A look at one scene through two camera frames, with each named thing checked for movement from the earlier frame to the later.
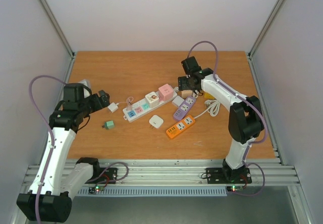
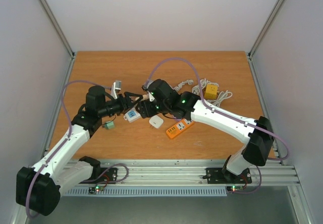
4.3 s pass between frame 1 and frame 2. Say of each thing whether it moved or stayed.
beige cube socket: moved
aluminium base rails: stayed
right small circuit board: stayed
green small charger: stayed
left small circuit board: stayed
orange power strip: stayed
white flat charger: stayed
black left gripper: moved
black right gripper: moved
